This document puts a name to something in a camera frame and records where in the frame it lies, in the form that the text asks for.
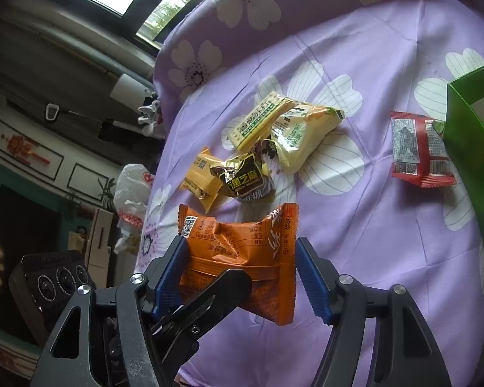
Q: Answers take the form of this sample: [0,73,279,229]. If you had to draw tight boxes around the white plastic bag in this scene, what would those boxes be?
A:
[112,164,156,232]

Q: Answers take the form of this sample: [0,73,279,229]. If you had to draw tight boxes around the purple floral pillow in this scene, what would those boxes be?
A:
[152,0,433,102]

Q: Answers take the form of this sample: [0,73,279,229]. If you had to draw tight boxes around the black sesame snack packet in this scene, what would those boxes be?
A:
[209,151,277,204]

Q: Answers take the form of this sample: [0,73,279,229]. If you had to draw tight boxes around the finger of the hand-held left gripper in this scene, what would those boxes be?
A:
[148,268,253,373]

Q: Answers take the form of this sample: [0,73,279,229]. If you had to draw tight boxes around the white lampshade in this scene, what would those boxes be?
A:
[109,73,155,106]

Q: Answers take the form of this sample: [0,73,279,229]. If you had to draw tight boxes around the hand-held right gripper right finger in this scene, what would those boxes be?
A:
[294,236,452,387]

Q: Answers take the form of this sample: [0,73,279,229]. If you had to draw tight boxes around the green cardboard box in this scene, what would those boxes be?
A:
[443,60,484,333]

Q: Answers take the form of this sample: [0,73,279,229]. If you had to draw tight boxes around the yellow-orange snack packet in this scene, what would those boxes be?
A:
[180,147,225,214]

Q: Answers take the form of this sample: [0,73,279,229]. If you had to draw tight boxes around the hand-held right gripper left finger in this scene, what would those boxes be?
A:
[32,236,191,387]

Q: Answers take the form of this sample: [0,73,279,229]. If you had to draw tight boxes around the red snack packet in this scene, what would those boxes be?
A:
[389,111,456,188]

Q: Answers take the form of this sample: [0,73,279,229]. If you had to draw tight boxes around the cream cracker packet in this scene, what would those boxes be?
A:
[227,91,296,153]

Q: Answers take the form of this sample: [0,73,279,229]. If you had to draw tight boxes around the red wall ornament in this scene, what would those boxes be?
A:
[5,136,52,167]

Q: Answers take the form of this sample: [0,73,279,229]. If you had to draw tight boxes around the pale yellow snack packet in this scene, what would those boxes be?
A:
[270,104,346,172]

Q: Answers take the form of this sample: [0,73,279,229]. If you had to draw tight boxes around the black and white cloth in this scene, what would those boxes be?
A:
[137,97,165,137]

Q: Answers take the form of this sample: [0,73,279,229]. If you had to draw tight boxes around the orange snack packet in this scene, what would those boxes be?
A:
[177,202,300,327]

